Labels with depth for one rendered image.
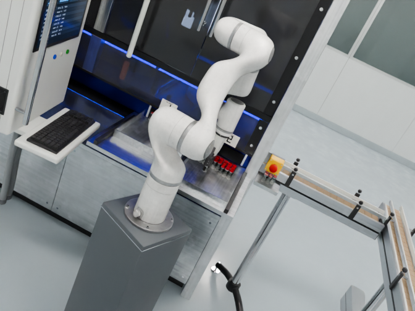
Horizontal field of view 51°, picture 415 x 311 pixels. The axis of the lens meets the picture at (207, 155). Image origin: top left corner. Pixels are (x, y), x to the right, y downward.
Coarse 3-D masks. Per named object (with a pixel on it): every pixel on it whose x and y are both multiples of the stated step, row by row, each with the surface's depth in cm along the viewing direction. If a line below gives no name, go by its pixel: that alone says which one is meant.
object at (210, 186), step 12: (192, 168) 202; (192, 180) 193; (204, 180) 198; (216, 180) 202; (228, 180) 207; (192, 192) 186; (204, 192) 184; (216, 192) 193; (228, 192) 197; (216, 204) 184
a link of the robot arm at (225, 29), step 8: (216, 24) 152; (224, 24) 150; (232, 24) 149; (240, 24) 150; (248, 24) 158; (216, 32) 151; (224, 32) 150; (232, 32) 149; (264, 32) 162; (224, 40) 151
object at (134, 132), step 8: (144, 112) 229; (128, 120) 211; (136, 120) 222; (144, 120) 225; (120, 128) 205; (128, 128) 211; (136, 128) 214; (144, 128) 217; (120, 136) 199; (128, 136) 197; (136, 136) 207; (144, 136) 210; (136, 144) 198; (144, 144) 197; (152, 152) 197
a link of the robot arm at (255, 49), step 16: (240, 32) 148; (256, 32) 148; (240, 48) 149; (256, 48) 146; (272, 48) 148; (224, 64) 146; (240, 64) 146; (256, 64) 148; (208, 80) 146; (224, 80) 146; (208, 96) 144; (224, 96) 148; (208, 112) 143; (192, 128) 142; (208, 128) 142; (192, 144) 141; (208, 144) 142
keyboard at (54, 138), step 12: (60, 120) 203; (72, 120) 208; (84, 120) 212; (36, 132) 189; (48, 132) 191; (60, 132) 194; (72, 132) 198; (36, 144) 183; (48, 144) 183; (60, 144) 186
